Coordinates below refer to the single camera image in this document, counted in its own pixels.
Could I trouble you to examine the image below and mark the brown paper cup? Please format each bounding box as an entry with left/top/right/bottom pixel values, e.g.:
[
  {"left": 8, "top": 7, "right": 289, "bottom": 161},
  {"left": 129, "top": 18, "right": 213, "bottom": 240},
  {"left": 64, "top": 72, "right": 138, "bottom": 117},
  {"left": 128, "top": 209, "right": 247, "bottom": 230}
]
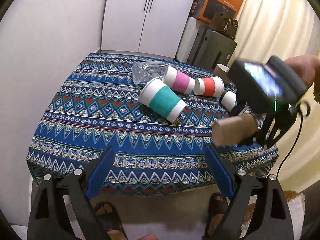
[{"left": 212, "top": 113, "right": 258, "bottom": 146}]

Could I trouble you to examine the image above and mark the beige paper cup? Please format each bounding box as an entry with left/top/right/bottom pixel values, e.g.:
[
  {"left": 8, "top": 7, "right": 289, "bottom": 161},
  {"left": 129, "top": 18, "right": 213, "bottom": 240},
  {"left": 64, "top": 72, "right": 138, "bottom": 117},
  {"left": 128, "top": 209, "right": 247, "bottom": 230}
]
[{"left": 213, "top": 63, "right": 231, "bottom": 84}]

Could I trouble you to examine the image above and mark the red sleeve paper cup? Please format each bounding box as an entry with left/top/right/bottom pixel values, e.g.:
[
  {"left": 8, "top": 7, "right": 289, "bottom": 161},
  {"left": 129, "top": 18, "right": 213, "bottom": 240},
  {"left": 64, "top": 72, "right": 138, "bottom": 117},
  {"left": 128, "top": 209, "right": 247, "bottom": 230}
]
[{"left": 193, "top": 76, "right": 225, "bottom": 98}]

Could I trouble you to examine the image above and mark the pink sleeve paper cup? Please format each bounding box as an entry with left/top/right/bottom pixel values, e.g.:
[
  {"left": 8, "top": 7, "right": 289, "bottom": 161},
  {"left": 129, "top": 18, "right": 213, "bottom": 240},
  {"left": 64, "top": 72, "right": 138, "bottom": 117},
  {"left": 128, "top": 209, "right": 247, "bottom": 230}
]
[{"left": 162, "top": 66, "right": 195, "bottom": 95}]

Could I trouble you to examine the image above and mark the teal sleeve paper cup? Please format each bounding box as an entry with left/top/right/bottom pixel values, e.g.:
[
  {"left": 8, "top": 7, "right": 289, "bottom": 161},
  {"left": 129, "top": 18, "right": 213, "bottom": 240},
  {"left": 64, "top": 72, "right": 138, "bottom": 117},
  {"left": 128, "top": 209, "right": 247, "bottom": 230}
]
[{"left": 139, "top": 77, "right": 186, "bottom": 123}]

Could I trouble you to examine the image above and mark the clear plastic cup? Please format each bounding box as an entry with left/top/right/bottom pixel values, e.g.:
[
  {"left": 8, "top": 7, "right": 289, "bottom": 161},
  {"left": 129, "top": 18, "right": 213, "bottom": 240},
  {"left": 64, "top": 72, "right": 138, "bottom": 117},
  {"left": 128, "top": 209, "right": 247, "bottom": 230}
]
[{"left": 132, "top": 61, "right": 167, "bottom": 85}]

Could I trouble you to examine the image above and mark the person's right hand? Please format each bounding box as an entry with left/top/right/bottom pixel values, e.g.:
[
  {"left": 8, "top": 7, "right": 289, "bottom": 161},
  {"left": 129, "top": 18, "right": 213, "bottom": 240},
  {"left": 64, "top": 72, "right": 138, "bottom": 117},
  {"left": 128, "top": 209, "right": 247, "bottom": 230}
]
[{"left": 284, "top": 54, "right": 320, "bottom": 103}]

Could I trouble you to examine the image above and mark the right foot in sandal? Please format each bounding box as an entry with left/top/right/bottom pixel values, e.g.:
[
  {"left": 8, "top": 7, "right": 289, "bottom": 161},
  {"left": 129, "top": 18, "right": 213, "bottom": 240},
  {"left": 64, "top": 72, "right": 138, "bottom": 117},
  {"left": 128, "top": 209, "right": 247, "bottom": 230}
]
[{"left": 202, "top": 192, "right": 228, "bottom": 239}]

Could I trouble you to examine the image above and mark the foot in sandal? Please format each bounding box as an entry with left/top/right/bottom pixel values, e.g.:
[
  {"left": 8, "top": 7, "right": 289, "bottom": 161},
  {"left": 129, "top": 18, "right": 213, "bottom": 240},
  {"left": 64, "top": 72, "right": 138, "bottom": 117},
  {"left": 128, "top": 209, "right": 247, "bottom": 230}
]
[
  {"left": 202, "top": 192, "right": 228, "bottom": 239},
  {"left": 94, "top": 202, "right": 127, "bottom": 239}
]

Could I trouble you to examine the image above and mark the left foot in sandal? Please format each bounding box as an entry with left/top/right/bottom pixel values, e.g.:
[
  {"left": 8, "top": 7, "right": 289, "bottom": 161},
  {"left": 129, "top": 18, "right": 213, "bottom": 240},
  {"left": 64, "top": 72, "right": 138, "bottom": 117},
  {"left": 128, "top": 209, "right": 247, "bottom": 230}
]
[{"left": 94, "top": 202, "right": 127, "bottom": 239}]

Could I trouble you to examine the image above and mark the cream curtain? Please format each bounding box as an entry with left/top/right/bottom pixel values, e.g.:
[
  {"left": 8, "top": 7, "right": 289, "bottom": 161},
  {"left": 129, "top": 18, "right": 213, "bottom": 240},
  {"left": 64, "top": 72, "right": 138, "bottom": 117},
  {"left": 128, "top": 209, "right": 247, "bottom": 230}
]
[{"left": 231, "top": 0, "right": 319, "bottom": 191}]

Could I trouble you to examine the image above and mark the dark grey box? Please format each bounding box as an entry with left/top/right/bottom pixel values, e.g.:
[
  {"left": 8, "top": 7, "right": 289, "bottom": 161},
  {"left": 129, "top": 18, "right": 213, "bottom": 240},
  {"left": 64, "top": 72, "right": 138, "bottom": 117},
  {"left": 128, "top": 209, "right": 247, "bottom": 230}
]
[{"left": 186, "top": 27, "right": 237, "bottom": 72}]

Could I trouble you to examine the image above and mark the brown bag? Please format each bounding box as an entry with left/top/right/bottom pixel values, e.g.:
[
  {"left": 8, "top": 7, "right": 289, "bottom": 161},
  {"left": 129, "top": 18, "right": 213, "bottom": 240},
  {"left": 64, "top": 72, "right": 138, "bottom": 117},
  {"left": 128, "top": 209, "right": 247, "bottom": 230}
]
[{"left": 208, "top": 12, "right": 239, "bottom": 40}]

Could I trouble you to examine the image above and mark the orange cardboard box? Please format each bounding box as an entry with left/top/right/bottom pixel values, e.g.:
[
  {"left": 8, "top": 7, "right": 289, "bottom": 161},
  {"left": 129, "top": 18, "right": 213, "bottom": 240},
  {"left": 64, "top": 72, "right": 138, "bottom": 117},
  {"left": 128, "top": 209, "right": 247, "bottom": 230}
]
[{"left": 189, "top": 0, "right": 243, "bottom": 23}]

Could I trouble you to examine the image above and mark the white box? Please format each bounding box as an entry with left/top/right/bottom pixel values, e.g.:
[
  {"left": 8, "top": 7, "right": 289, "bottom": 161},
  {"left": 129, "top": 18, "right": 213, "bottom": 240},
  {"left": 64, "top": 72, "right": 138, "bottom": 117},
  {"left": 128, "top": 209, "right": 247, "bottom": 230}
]
[{"left": 176, "top": 17, "right": 201, "bottom": 63}]

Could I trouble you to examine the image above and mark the blue patterned tablecloth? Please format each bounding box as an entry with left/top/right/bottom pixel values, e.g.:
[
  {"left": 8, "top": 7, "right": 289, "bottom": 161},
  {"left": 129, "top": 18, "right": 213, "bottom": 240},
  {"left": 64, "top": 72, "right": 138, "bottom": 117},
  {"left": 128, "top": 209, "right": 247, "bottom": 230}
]
[{"left": 26, "top": 52, "right": 280, "bottom": 196}]

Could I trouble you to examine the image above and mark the white wardrobe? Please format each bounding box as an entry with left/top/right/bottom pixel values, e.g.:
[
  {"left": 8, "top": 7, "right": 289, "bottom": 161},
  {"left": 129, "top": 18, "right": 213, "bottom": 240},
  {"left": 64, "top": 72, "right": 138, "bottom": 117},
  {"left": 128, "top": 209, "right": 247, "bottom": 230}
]
[{"left": 101, "top": 0, "right": 194, "bottom": 59}]

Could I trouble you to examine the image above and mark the black cable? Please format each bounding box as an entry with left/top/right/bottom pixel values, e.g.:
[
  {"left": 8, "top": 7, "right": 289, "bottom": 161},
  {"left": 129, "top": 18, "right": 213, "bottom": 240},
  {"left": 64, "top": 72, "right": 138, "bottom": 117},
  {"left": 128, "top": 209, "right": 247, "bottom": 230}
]
[{"left": 276, "top": 100, "right": 311, "bottom": 178}]

